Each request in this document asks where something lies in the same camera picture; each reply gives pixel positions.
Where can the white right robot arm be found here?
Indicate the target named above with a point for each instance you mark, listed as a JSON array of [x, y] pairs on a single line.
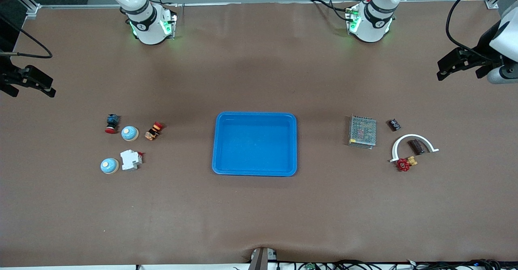
[[147, 29]]

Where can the brown camera mount post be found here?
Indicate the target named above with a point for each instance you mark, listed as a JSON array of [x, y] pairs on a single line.
[[261, 260]]

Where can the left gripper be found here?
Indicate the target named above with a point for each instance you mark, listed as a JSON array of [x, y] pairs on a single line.
[[484, 44]]

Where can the blue dome call bell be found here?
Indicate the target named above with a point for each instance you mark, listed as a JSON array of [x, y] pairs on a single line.
[[109, 165], [130, 133]]

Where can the orange red-capped switch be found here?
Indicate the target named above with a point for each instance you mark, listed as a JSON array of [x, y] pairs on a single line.
[[153, 130]]

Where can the small black relay module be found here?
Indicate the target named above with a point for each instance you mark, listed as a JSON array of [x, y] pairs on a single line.
[[394, 124]]

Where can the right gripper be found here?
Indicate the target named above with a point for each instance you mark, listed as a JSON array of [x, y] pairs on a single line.
[[5, 77]]

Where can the metal mesh power supply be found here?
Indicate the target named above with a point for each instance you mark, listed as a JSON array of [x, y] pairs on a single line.
[[363, 131]]

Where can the red mushroom push button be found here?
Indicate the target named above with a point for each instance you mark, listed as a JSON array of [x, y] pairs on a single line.
[[112, 123]]

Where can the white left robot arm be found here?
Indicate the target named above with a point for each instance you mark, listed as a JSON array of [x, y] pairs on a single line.
[[370, 29]]

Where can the white semicircular bracket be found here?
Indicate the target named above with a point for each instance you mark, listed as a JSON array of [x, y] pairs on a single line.
[[413, 136]]

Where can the white circuit breaker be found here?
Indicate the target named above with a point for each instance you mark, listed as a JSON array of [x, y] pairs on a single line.
[[130, 160]]

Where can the blue plastic tray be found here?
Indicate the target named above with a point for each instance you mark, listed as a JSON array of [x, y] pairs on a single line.
[[255, 148]]

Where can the long dark electrolytic capacitor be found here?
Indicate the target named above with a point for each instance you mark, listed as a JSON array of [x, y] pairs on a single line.
[[416, 146]]

